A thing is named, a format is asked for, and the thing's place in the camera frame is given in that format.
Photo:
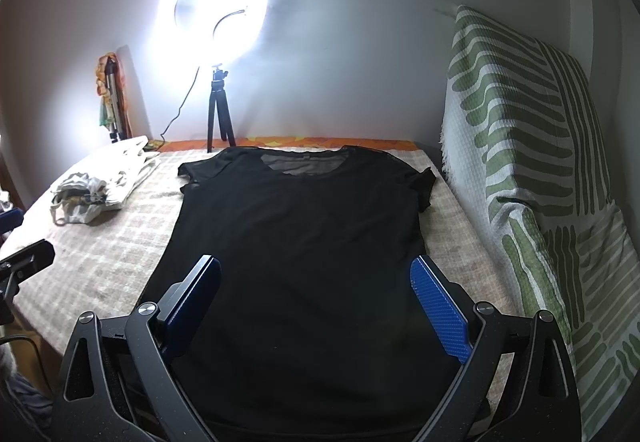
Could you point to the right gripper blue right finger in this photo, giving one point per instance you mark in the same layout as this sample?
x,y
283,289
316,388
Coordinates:
x,y
448,307

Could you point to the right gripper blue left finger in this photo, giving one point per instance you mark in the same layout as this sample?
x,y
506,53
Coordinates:
x,y
183,307

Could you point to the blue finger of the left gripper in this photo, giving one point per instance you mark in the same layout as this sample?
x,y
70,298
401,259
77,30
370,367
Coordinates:
x,y
10,220
28,261

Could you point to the black t-shirt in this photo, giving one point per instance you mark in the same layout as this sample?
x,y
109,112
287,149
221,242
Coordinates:
x,y
315,329

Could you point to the white tote bag pile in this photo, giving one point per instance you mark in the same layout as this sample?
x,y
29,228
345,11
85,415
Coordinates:
x,y
102,181

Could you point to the orange patterned bed sheet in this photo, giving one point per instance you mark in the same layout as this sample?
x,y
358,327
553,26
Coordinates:
x,y
304,142

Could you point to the green striped white pillow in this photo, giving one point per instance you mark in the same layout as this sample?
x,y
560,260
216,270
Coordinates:
x,y
524,154

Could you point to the small black tripod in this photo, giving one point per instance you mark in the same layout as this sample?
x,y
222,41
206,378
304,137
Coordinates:
x,y
218,106

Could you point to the black gooseneck phone holder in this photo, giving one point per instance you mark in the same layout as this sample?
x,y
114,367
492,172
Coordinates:
x,y
226,28

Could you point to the bright ring light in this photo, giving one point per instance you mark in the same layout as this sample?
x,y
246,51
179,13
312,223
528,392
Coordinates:
x,y
181,32

